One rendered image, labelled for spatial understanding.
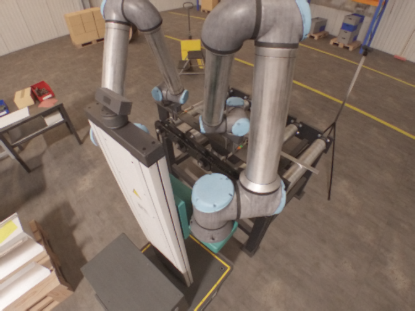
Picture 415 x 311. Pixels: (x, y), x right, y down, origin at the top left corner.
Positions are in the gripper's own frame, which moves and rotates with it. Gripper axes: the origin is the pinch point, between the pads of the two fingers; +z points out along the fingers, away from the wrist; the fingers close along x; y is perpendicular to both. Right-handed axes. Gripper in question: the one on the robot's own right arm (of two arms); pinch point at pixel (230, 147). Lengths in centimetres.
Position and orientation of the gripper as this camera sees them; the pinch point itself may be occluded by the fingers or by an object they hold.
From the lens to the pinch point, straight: 132.5
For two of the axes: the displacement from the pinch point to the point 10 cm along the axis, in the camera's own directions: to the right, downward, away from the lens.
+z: 0.0, 7.0, 7.2
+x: 7.0, 5.1, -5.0
